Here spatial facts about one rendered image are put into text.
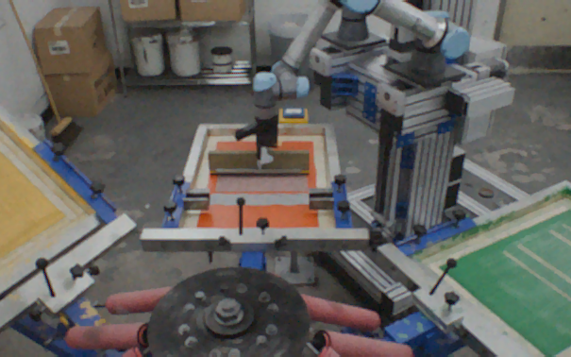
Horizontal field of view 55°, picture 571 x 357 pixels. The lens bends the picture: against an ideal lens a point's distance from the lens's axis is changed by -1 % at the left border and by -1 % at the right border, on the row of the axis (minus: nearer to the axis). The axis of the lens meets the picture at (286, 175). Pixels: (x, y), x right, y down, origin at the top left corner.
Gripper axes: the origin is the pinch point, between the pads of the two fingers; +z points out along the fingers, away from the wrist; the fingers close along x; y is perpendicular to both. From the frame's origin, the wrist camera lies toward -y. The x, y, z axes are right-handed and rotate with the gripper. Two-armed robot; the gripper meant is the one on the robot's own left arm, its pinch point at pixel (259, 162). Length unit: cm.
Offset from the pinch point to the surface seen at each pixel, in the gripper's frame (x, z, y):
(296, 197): -17.3, 3.8, 14.3
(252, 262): -62, -4, 1
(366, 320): -88, -9, 30
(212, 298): -104, -30, -4
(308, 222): -31.3, 4.2, 18.0
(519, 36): 347, 53, 238
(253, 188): -10.1, 4.8, -1.5
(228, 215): -27.2, 5.1, -9.0
